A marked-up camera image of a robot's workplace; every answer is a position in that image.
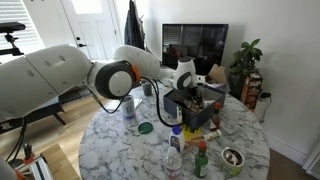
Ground green plastic lid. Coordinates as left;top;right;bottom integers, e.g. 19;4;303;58
138;122;153;134

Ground orange snack box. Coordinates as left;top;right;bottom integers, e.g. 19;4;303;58
241;72;263;112

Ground clear plastic water bottle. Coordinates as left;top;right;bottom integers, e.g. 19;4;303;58
164;147;182;178

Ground yellow packet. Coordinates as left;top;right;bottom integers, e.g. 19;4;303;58
182;124;203;143

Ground white bottle blue cap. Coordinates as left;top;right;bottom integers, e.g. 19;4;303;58
169;126;185;152

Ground open brown cardboard box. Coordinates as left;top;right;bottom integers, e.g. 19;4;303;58
204;64;227;91

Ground white blue canister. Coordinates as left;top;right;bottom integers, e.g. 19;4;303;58
120;95;135;119

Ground black television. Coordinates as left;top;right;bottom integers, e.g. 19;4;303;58
162;24;229;75

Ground dark hanging coat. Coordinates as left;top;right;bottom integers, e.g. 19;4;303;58
124;0;145;50

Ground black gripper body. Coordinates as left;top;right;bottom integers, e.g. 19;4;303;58
183;87;204;111

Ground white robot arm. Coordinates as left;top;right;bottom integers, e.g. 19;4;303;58
0;45;205;121

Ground green glass bottle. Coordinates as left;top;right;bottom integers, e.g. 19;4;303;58
194;141;208;178

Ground potted green plant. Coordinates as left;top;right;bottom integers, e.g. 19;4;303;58
227;39;263;99

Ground white purple sauce packet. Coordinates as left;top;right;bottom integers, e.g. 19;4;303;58
176;106;183;124

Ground hot sauce bottle red cap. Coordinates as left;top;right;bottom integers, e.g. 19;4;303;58
210;102;221;131

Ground dark blue cardboard box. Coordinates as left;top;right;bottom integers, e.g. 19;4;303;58
163;86;225;129

